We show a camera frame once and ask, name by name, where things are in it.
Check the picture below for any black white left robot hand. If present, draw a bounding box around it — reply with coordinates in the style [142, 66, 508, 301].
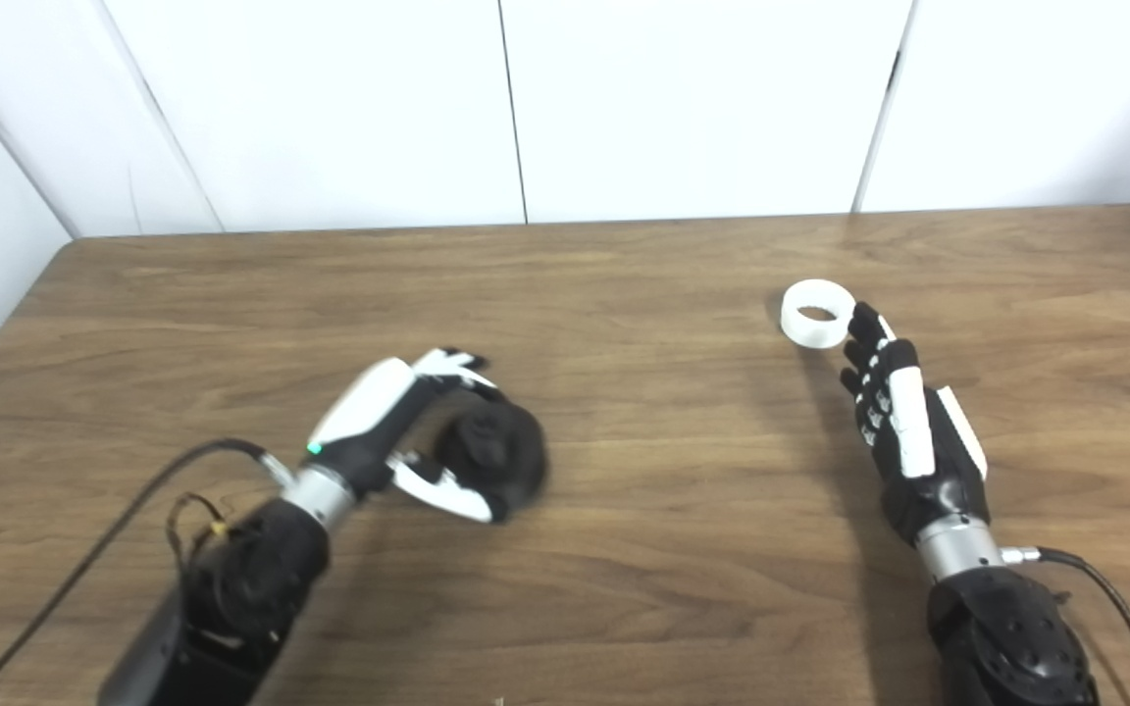
[305, 347, 507, 526]

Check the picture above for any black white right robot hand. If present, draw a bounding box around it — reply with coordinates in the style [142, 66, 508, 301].
[840, 301, 990, 548]

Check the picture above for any round black stepped part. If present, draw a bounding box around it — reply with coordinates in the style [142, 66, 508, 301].
[433, 397, 551, 516]

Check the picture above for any white toothed ring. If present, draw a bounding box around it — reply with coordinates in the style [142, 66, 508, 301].
[781, 279, 857, 350]

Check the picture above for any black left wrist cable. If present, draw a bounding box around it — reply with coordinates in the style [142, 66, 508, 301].
[0, 438, 296, 706]

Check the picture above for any thin left arm wire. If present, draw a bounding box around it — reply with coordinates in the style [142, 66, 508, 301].
[165, 493, 232, 580]

